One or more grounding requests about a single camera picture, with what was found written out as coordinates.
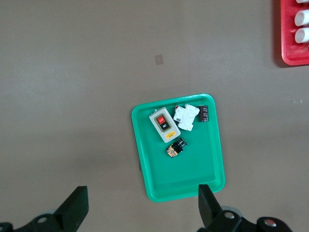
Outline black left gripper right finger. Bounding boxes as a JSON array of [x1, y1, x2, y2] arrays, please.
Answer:
[[197, 184, 293, 232]]

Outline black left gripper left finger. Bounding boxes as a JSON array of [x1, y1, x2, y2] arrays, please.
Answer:
[[0, 185, 89, 232]]

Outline green plastic tray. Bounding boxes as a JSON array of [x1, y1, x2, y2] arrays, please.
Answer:
[[131, 93, 226, 203]]

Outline red plastic tray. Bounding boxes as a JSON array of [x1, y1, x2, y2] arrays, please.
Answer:
[[281, 0, 309, 66]]

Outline black yellow push button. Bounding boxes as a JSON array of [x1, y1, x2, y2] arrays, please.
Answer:
[[165, 137, 188, 160]]

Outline white circuit breaker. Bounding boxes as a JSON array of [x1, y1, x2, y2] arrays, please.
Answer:
[[173, 103, 201, 132]]

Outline dark brown cylindrical capacitor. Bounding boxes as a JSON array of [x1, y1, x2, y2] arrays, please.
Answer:
[[198, 104, 209, 123]]

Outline grey on-off switch box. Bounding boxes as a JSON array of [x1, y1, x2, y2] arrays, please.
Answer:
[[148, 106, 182, 144]]

